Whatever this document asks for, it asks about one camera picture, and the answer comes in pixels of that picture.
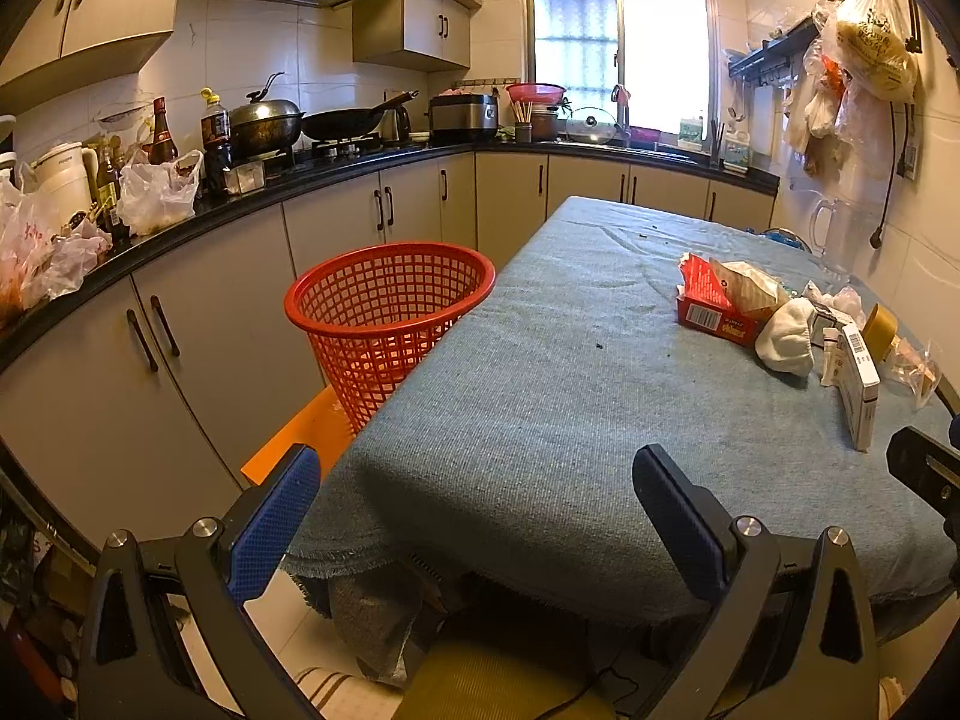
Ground printed snack bag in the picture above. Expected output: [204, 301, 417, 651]
[709, 259, 789, 322]

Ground yellow round lid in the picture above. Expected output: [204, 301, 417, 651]
[861, 302, 898, 364]

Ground white electric kettle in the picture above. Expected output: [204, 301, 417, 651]
[29, 142, 98, 227]

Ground white plastic bag on counter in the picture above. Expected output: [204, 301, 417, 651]
[119, 149, 203, 238]

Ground hanging yellow bag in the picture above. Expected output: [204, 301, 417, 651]
[822, 0, 918, 104]

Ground white small carton box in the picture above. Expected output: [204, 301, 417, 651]
[838, 323, 880, 452]

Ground red cardboard snack box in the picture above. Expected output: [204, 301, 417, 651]
[675, 254, 760, 348]

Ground black countertop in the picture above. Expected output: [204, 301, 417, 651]
[2, 142, 779, 367]

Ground white crumpled paper ball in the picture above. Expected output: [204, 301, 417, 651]
[755, 298, 814, 377]

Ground grey-blue table cloth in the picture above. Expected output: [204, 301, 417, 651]
[286, 199, 955, 624]

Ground orange stool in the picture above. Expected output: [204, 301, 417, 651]
[241, 387, 353, 484]

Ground chopstick holder cup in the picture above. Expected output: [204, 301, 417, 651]
[511, 101, 532, 145]

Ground clear plastic wrapper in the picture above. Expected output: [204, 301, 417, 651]
[885, 337, 942, 410]

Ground red plastic basin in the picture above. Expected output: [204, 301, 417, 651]
[508, 82, 566, 106]

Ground black wok with lid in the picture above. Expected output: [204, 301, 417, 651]
[229, 70, 302, 161]

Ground white red plastic bag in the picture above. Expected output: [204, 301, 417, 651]
[0, 177, 112, 327]

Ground glass pot lid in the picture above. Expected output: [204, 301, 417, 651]
[565, 107, 619, 145]

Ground dark oil bottle yellow cap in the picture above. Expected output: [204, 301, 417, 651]
[200, 86, 231, 195]

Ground black frying pan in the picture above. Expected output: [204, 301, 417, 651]
[301, 89, 418, 142]

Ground silver rice cooker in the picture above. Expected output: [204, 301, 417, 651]
[428, 91, 500, 145]

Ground red plastic mesh basket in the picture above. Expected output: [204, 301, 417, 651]
[283, 241, 496, 433]

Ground clear glass pitcher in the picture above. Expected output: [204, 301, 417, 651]
[809, 195, 880, 288]

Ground brown sauce bottle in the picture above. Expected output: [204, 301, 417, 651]
[148, 98, 179, 164]

